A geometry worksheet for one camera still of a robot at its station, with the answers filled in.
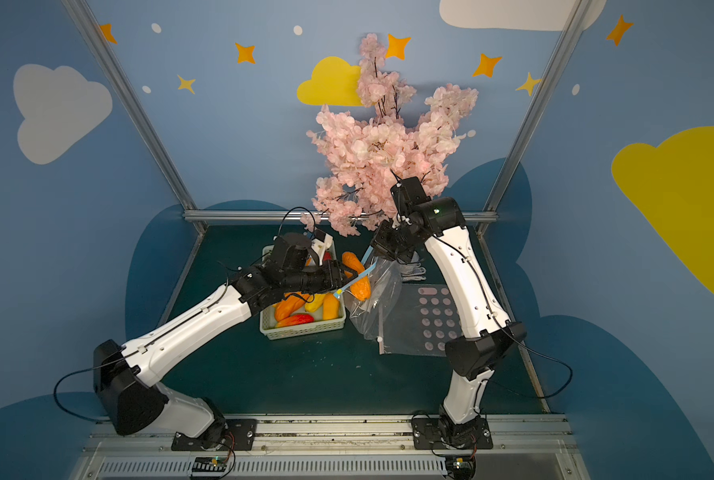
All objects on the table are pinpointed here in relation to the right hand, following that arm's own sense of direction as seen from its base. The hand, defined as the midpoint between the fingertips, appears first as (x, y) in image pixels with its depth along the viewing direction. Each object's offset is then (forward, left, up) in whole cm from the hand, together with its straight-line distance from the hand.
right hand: (376, 248), depth 74 cm
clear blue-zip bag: (-9, +1, -9) cm, 13 cm away
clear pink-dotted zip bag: (-3, -16, -32) cm, 36 cm away
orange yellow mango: (-3, +14, -27) cm, 30 cm away
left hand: (-6, +5, -2) cm, 8 cm away
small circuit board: (-45, +39, -34) cm, 69 cm away
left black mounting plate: (-39, +32, -30) cm, 59 cm away
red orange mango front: (-7, +23, -27) cm, 36 cm away
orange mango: (-8, +3, -6) cm, 11 cm away
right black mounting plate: (-35, -15, -31) cm, 49 cm away
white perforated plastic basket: (-12, +29, -26) cm, 41 cm away
